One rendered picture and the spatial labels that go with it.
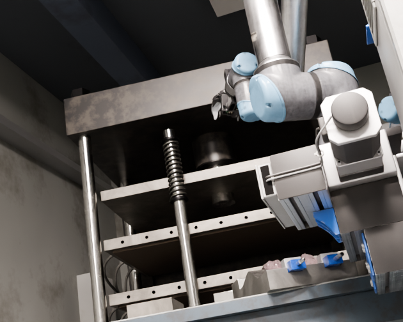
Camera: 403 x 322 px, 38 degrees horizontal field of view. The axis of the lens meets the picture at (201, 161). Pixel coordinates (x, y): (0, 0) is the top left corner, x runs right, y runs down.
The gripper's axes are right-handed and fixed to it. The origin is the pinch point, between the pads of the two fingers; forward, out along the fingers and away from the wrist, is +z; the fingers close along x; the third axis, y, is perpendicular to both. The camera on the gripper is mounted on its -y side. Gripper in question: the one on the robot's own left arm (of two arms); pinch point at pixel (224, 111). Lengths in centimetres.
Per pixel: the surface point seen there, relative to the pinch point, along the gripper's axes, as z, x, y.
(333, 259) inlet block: -25, 24, 57
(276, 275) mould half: -21, 8, 61
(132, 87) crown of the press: 72, -29, -49
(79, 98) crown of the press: 81, -54, -47
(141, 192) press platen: 87, -23, -1
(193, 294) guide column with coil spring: 73, -1, 49
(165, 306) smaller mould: 13, -19, 64
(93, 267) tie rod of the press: 85, -44, 36
